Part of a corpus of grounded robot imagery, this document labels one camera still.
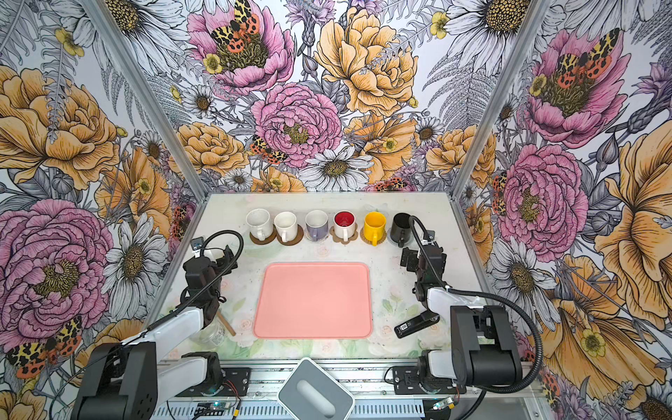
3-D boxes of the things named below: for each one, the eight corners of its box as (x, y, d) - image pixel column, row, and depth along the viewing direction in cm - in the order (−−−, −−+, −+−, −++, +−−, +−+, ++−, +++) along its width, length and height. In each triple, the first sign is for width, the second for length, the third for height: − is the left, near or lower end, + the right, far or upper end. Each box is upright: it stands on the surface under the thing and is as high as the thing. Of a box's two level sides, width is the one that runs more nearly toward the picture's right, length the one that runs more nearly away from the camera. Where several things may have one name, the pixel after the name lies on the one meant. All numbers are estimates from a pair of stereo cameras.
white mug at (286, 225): (286, 252, 104) (281, 234, 96) (277, 233, 110) (272, 215, 102) (304, 244, 107) (301, 226, 98) (295, 226, 113) (291, 208, 104)
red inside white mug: (329, 236, 109) (328, 222, 103) (342, 221, 115) (342, 207, 108) (346, 244, 107) (346, 231, 100) (358, 229, 112) (359, 215, 105)
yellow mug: (364, 249, 105) (366, 234, 98) (363, 227, 113) (364, 211, 105) (385, 249, 105) (388, 234, 98) (382, 227, 113) (385, 211, 105)
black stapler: (396, 339, 84) (399, 334, 80) (392, 330, 86) (394, 325, 82) (437, 322, 88) (441, 316, 84) (432, 313, 89) (436, 308, 86)
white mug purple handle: (306, 247, 107) (303, 232, 99) (308, 225, 114) (306, 210, 107) (327, 247, 107) (326, 232, 99) (328, 225, 114) (327, 210, 107)
